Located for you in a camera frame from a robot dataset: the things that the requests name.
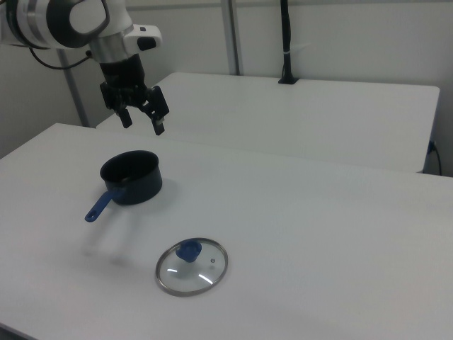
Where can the aluminium frame post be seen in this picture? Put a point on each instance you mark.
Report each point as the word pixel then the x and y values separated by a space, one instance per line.
pixel 232 35
pixel 72 88

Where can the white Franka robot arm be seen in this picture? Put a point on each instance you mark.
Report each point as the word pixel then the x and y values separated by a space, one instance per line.
pixel 88 17

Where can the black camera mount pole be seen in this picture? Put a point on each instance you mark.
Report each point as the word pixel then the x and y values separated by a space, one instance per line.
pixel 287 39

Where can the white side table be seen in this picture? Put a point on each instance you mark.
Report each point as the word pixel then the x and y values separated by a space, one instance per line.
pixel 283 117

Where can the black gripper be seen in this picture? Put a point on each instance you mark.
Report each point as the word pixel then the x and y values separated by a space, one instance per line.
pixel 122 72

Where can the glass lid with blue knob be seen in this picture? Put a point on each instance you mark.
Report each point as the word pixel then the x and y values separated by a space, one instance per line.
pixel 193 269

